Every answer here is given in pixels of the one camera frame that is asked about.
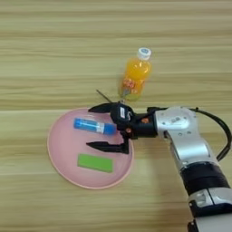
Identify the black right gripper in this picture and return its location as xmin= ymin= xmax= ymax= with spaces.
xmin=85 ymin=102 xmax=160 ymax=155

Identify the screwdriver with striped amber handle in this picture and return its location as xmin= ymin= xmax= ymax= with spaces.
xmin=95 ymin=89 xmax=125 ymax=105

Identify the orange juice bottle white cap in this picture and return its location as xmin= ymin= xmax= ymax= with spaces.
xmin=118 ymin=47 xmax=153 ymax=102

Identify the blue glue stick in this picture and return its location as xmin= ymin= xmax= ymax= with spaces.
xmin=72 ymin=117 xmax=118 ymax=136

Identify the green rectangular block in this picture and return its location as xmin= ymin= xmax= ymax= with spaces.
xmin=77 ymin=153 xmax=114 ymax=174

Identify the pink round plate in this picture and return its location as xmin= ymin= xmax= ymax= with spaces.
xmin=46 ymin=107 xmax=135 ymax=190

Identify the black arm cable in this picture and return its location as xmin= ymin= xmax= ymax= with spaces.
xmin=189 ymin=107 xmax=232 ymax=162

